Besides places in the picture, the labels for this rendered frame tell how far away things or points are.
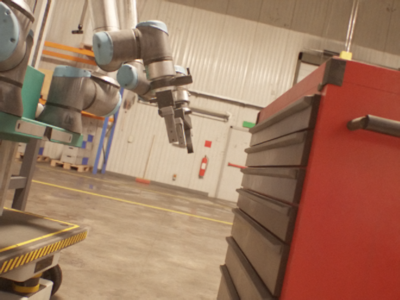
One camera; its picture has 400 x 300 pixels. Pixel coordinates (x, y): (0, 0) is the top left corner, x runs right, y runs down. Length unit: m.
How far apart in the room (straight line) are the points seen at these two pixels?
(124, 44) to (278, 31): 11.06
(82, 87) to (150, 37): 0.63
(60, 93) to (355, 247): 1.27
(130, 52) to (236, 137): 10.04
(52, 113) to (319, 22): 11.35
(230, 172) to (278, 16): 4.99
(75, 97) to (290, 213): 1.14
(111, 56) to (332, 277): 0.79
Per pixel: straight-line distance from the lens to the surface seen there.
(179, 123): 1.41
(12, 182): 2.93
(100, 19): 1.26
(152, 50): 1.12
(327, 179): 0.74
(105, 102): 1.77
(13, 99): 1.24
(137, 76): 1.49
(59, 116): 1.63
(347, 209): 0.76
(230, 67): 11.48
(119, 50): 1.10
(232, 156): 11.03
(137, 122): 11.17
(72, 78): 1.66
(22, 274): 1.38
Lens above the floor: 0.68
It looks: 3 degrees up
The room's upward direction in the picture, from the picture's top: 12 degrees clockwise
